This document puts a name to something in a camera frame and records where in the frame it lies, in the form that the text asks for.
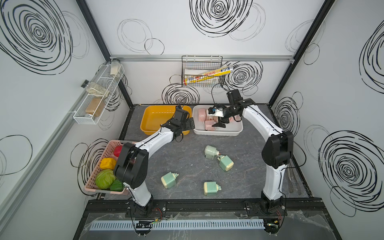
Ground glass jar on shelf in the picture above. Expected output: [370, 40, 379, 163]
[110, 59, 121, 77]

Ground yellow toothpaste box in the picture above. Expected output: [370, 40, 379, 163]
[182, 66, 233, 86]

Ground white plastic tray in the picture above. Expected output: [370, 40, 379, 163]
[192, 105, 243, 136]

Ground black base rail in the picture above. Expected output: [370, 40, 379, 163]
[85, 197, 326, 217]

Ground yellow toy pepper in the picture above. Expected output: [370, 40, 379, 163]
[100, 158, 117, 170]

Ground metal tongs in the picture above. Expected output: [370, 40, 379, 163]
[288, 169, 302, 196]

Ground clear bottle on shelf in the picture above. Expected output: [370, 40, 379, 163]
[81, 80, 110, 98]

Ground green toy cabbage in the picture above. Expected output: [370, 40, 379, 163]
[95, 170, 116, 190]

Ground black wire wall basket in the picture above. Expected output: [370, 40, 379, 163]
[181, 55, 224, 88]

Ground red toy fruit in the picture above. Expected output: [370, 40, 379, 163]
[113, 146, 123, 158]

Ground white slotted cable duct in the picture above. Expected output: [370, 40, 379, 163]
[89, 219, 265, 231]

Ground pink plastic basket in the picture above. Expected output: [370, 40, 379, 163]
[84, 140, 129, 195]

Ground white wire wall shelf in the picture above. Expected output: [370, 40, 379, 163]
[73, 62, 125, 125]

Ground yellow plastic tray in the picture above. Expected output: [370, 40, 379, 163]
[140, 105, 195, 138]

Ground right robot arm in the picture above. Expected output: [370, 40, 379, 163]
[208, 90, 294, 215]

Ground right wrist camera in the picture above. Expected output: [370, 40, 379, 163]
[208, 107, 224, 118]

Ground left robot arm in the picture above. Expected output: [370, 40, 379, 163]
[114, 106, 195, 215]

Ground green sharpener round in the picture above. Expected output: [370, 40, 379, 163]
[204, 145, 221, 160]

